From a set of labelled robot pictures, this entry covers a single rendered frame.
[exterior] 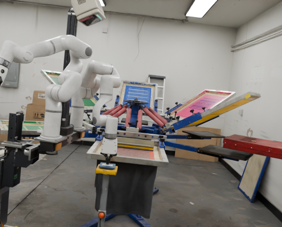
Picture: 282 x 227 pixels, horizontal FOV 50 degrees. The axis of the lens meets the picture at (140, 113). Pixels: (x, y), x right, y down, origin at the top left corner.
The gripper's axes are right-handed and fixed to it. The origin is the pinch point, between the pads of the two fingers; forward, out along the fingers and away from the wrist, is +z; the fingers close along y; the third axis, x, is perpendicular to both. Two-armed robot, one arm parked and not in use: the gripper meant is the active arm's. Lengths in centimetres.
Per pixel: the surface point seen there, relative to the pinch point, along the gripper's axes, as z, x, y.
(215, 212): 100, 183, 129
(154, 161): 1.5, 17.2, 31.1
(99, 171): 5.4, -6.5, -3.9
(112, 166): 2.6, -3.0, 3.6
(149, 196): 30, 27, 31
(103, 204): 28.4, -1.9, 0.4
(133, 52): -121, 490, -9
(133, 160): 2.2, 17.2, 16.3
